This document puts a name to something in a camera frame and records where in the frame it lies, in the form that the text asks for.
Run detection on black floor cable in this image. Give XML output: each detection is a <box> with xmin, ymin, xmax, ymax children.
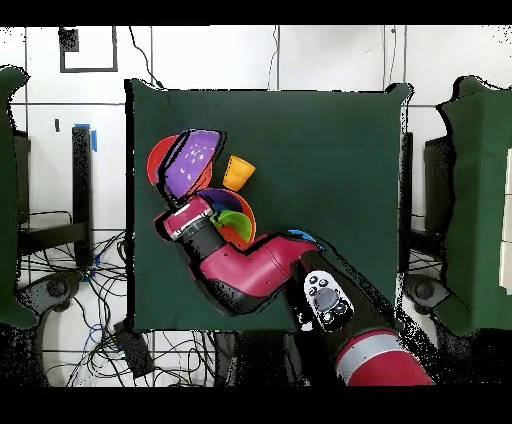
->
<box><xmin>128</xmin><ymin>26</ymin><xmax>165</xmax><ymax>90</ymax></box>

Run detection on dark green tablecloth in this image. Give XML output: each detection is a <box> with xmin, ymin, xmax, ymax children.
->
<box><xmin>125</xmin><ymin>78</ymin><xmax>413</xmax><ymax>335</ymax></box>

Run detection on black pedestal leg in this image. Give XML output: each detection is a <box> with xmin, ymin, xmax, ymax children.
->
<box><xmin>17</xmin><ymin>271</ymin><xmax>85</xmax><ymax>313</ymax></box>
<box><xmin>403</xmin><ymin>273</ymin><xmax>453</xmax><ymax>315</ymax></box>

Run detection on tangled floor cables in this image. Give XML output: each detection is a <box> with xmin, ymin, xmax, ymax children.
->
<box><xmin>17</xmin><ymin>231</ymin><xmax>217</xmax><ymax>387</ymax></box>

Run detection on red shallow bowl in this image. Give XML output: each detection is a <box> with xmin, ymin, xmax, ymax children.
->
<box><xmin>146</xmin><ymin>134</ymin><xmax>214</xmax><ymax>201</ymax></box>

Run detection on purple bowl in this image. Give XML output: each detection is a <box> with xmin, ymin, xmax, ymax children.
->
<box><xmin>157</xmin><ymin>128</ymin><xmax>225</xmax><ymax>201</ymax></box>
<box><xmin>196</xmin><ymin>188</ymin><xmax>245</xmax><ymax>214</ymax></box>

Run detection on blue tape strip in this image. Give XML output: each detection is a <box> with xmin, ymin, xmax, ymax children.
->
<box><xmin>74</xmin><ymin>123</ymin><xmax>98</xmax><ymax>153</ymax></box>

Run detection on black metal stand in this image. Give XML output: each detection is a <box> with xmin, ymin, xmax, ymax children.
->
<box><xmin>17</xmin><ymin>125</ymin><xmax>94</xmax><ymax>267</ymax></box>

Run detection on white box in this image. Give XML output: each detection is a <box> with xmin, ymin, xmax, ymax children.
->
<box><xmin>497</xmin><ymin>147</ymin><xmax>512</xmax><ymax>295</ymax></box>

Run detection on green bowl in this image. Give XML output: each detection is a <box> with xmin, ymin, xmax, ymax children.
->
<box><xmin>213</xmin><ymin>210</ymin><xmax>254</xmax><ymax>245</ymax></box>

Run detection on orange cup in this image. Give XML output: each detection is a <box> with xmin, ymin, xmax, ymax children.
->
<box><xmin>222</xmin><ymin>154</ymin><xmax>256</xmax><ymax>192</ymax></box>

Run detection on large orange bowl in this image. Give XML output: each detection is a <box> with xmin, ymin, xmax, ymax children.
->
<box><xmin>195</xmin><ymin>187</ymin><xmax>257</xmax><ymax>251</ymax></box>

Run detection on black power brick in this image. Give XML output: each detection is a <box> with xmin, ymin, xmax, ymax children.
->
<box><xmin>113</xmin><ymin>319</ymin><xmax>156</xmax><ymax>379</ymax></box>

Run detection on green cloth side table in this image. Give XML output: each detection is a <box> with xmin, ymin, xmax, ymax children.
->
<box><xmin>0</xmin><ymin>65</ymin><xmax>39</xmax><ymax>329</ymax></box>
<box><xmin>433</xmin><ymin>75</ymin><xmax>512</xmax><ymax>337</ymax></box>

